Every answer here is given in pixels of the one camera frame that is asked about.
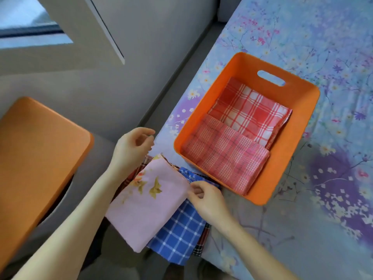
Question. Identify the red white plaid cloth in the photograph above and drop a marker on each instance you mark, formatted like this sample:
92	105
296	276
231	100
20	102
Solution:
250	110

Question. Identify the person's left hand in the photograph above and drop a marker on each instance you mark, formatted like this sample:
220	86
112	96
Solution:
131	149

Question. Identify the pink gingham sheet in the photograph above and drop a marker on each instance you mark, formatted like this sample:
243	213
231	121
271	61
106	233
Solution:
227	154

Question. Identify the red green plaid cloth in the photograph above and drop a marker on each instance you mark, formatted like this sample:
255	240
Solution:
201	245

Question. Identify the grey curtain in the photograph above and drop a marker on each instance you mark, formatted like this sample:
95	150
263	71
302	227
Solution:
228	7

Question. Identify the white framed window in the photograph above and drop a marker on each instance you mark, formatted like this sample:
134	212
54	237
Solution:
52	32

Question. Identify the orange plastic storage bin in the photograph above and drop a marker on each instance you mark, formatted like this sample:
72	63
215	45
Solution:
297	113

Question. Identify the person's right forearm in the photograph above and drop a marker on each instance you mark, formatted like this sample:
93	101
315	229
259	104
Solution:
256	250

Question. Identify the blue checked cloth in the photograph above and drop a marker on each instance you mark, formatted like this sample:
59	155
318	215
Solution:
180	236

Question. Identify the person's right hand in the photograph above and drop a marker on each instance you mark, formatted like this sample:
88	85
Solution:
210	202

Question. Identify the blue floral patterned sheet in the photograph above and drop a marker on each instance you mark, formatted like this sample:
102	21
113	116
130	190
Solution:
338	189

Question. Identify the person's left forearm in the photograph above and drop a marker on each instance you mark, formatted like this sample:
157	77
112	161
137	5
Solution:
70	230

